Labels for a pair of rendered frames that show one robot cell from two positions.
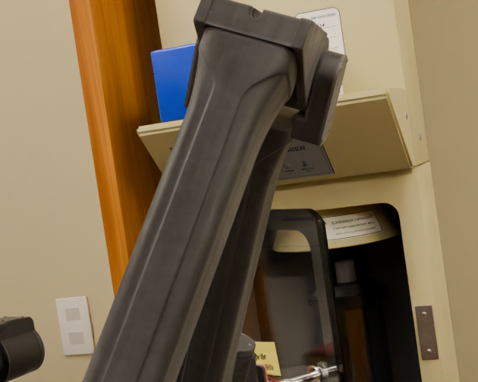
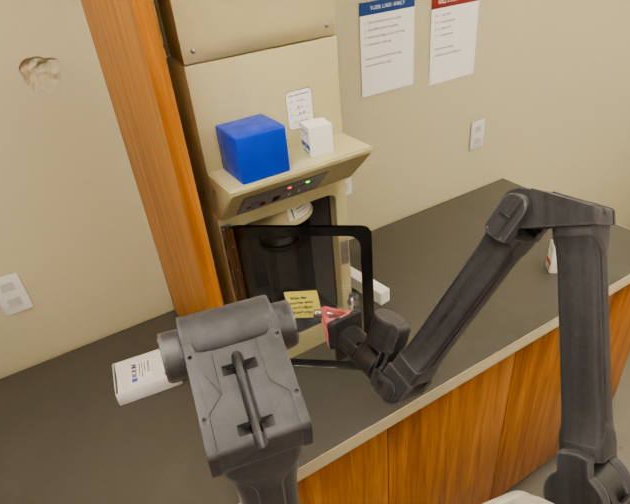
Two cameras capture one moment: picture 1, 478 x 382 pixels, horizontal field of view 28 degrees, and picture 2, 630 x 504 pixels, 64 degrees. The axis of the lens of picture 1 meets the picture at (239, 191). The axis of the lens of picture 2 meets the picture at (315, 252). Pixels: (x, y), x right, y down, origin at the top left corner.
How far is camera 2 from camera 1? 0.93 m
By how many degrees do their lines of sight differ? 54
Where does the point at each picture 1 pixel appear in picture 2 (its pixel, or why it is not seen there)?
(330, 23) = (306, 97)
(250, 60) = (606, 236)
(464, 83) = not seen: hidden behind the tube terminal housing
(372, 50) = (327, 112)
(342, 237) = (302, 216)
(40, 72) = not seen: outside the picture
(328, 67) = not seen: hidden behind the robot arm
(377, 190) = (326, 189)
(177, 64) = (254, 145)
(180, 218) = (606, 323)
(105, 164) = (196, 218)
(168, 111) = (248, 177)
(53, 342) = not seen: outside the picture
